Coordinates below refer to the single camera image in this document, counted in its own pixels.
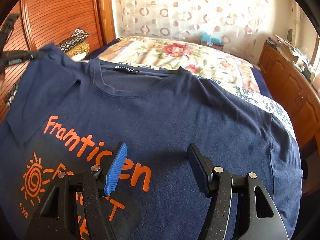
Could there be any navy t-shirt orange print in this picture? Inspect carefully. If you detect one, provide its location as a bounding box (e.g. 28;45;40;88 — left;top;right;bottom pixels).
1;44;303;239

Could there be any wooden louvered wardrobe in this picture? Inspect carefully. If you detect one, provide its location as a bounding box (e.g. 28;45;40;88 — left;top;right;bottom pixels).
0;0;117;126

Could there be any dark patterned circle pillow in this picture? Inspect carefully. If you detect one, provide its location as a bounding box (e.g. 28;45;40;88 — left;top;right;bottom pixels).
57;28;89;53

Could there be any wooden side cabinet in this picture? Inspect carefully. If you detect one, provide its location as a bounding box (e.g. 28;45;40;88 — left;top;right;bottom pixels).
258;43;319;147

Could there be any floral bed quilt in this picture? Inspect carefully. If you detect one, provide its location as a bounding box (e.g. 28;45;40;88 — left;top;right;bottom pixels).
98;36;260;93

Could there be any blue tissue box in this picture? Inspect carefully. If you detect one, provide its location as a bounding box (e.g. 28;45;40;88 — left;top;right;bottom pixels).
200;31;223;51

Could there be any sheer circle pattern curtain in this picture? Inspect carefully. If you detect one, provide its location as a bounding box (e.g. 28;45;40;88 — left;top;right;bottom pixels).
112;0;291;63

